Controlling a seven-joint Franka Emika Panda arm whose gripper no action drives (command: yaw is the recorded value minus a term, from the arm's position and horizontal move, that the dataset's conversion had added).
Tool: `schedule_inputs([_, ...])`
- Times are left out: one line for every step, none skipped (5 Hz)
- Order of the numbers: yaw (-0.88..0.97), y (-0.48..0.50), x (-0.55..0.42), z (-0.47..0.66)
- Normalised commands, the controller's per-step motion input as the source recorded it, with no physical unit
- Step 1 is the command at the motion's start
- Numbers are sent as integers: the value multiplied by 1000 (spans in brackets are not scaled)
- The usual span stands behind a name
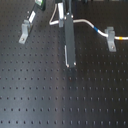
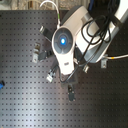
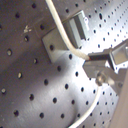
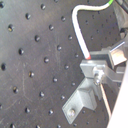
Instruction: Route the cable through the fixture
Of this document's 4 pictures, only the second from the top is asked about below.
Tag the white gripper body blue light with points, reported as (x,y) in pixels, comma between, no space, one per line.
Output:
(63,47)

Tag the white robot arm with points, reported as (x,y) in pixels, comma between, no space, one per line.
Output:
(82,39)

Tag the black perforated breadboard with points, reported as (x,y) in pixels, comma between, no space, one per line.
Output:
(28,100)

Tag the metal cable clip upper left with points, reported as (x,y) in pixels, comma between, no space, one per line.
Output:
(43,30)

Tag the metal cable clip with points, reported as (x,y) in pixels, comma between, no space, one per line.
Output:
(104,63)
(71,93)
(36,51)
(43,30)
(43,55)

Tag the metal cable clip middle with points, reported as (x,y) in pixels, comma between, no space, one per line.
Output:
(43,55)

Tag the white cable connector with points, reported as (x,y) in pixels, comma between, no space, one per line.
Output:
(51,74)

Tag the metal cable clip right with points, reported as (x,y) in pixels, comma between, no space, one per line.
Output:
(104,63)

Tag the metal cable clip bottom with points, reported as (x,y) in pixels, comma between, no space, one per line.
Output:
(71,93)

